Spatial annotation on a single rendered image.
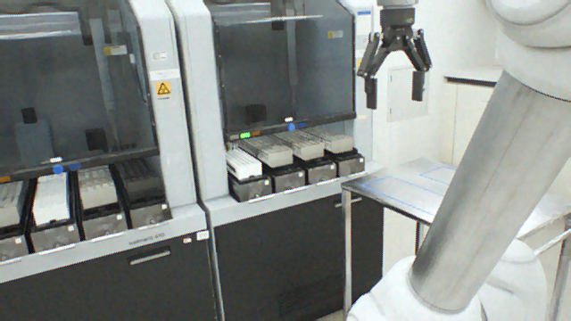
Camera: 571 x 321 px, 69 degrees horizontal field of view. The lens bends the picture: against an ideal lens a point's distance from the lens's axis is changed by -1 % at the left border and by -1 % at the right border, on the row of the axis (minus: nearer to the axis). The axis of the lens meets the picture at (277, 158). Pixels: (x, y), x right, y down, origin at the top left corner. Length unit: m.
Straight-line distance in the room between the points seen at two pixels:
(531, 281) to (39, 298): 1.41
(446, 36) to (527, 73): 3.42
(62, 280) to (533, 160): 1.43
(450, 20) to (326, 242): 2.50
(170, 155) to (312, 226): 0.68
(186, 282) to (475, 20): 3.30
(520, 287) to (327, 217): 1.13
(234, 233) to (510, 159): 1.29
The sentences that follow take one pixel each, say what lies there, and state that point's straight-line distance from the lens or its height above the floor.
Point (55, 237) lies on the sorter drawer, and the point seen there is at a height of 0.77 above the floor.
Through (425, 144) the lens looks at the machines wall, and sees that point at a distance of 3.89.
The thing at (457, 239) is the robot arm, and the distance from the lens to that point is 0.59.
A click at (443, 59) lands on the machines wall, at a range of 3.87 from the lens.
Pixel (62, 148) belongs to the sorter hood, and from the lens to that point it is 1.52.
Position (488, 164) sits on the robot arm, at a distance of 0.52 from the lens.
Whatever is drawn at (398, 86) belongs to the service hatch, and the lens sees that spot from 3.54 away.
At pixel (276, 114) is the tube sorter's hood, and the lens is 1.68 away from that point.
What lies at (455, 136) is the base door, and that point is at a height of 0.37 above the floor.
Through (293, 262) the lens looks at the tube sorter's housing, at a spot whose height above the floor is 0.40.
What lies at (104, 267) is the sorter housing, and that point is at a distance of 1.60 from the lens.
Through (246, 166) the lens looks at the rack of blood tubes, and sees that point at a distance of 1.63.
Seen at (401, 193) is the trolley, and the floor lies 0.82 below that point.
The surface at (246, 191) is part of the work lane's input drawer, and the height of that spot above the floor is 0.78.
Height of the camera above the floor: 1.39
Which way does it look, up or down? 18 degrees down
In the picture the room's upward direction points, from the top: 4 degrees counter-clockwise
